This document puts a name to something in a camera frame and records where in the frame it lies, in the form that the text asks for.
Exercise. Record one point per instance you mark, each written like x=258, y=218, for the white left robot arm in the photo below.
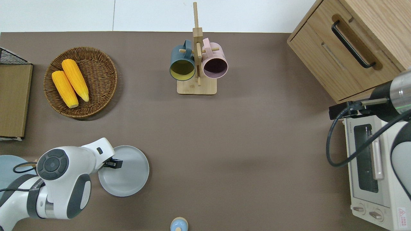
x=64, y=183

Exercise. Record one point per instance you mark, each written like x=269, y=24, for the dark blue mug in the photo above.
x=181, y=61

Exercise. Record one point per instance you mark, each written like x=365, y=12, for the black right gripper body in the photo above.
x=340, y=110

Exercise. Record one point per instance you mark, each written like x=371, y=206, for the gray plate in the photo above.
x=131, y=176

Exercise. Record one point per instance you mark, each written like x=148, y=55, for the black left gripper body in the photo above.
x=115, y=163

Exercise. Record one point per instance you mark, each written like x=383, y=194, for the wooden cabinet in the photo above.
x=324, y=51

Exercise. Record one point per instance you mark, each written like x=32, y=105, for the blue wooden bell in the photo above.
x=179, y=224

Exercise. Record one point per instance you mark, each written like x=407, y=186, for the light blue plate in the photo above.
x=8, y=165

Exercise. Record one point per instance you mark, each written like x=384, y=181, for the pink mug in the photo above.
x=215, y=65

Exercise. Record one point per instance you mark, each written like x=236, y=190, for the wooden plate rack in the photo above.
x=33, y=162

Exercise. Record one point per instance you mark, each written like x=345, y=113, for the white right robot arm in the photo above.
x=398, y=93

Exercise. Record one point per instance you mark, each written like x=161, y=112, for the brown wicker basket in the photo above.
x=99, y=80

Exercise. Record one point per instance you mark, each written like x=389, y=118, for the wooden mug tree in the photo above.
x=196, y=88

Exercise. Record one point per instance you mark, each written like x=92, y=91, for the yellow corn cob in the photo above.
x=75, y=78
x=64, y=88

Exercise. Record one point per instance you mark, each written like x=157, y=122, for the white toaster oven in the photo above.
x=388, y=205

